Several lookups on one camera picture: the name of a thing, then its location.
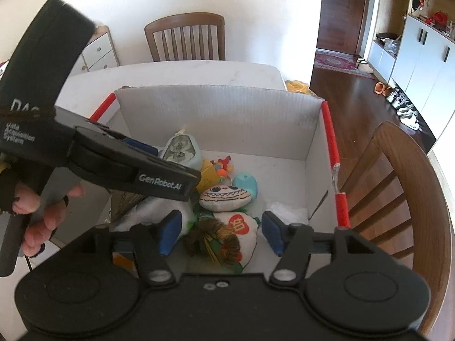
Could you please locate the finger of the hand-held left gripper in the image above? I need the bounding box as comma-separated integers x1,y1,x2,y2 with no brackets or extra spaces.
107,154,202,203
105,126,160,159

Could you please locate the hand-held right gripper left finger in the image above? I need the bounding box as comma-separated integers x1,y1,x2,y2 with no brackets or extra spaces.
76,209,183,286

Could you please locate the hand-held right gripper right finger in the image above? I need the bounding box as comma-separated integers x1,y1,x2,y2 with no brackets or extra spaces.
262,211,388,286

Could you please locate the white sachet with red hearts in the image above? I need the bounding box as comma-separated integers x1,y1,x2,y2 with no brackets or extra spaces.
199,210,262,274

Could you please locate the beige paper bag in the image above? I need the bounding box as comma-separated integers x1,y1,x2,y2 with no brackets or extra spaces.
110,190,143,223

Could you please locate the brown fluffy toy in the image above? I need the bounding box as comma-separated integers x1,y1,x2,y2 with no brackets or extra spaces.
184,218,243,268

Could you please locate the yellow orange plush toy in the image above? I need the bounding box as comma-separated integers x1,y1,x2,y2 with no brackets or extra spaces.
195,158,218,193

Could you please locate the teal plush toy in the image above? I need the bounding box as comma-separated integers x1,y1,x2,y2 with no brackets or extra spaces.
232,172,258,200

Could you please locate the cream stitched face plush keychain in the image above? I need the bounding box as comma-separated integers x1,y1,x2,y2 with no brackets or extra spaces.
198,184,250,211

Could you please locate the red cardboard box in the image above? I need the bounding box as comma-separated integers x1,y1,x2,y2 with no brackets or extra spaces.
46,84,353,274

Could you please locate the person's left hand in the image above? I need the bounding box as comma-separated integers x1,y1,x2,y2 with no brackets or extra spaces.
0,169,86,258

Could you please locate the white drawer cabinet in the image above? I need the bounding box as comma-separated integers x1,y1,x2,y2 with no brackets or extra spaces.
67,26,120,76

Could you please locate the wooden slat-back chair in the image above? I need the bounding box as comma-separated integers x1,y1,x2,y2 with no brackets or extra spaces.
337,121,453,335
144,12,227,62

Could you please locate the yellow plastic bag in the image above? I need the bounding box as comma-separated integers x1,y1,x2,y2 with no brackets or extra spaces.
286,80,316,95

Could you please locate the pair of orange slippers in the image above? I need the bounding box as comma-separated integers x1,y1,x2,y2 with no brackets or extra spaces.
373,82,394,97

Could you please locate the row of shoes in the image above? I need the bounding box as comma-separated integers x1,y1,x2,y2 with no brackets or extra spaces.
387,87,422,133

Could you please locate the patterned red rug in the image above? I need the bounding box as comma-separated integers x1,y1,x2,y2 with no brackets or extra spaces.
313,50,376,80

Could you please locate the pair of beige slippers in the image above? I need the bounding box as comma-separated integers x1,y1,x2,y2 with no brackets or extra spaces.
355,57,374,74

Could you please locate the low white bench cabinet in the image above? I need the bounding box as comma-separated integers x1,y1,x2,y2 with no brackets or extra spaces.
367,38,399,83

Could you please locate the grey plastic bag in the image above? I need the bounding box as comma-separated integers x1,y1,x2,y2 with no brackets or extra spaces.
384,37,402,56

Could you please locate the brown entrance door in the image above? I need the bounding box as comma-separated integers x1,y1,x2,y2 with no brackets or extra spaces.
316,0,379,51

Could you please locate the white cabinet with black handles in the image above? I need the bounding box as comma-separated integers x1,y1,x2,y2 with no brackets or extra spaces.
390,13,455,140

